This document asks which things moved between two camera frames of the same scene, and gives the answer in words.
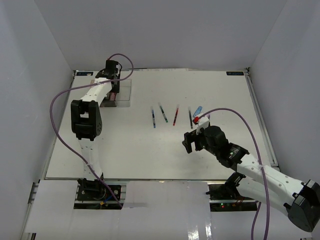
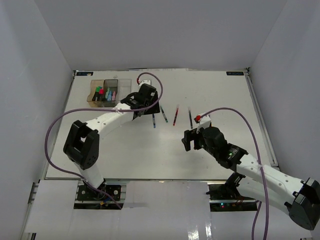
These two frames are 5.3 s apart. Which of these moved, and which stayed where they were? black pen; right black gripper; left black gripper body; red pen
Moved: left black gripper body
Stayed: right black gripper; red pen; black pen
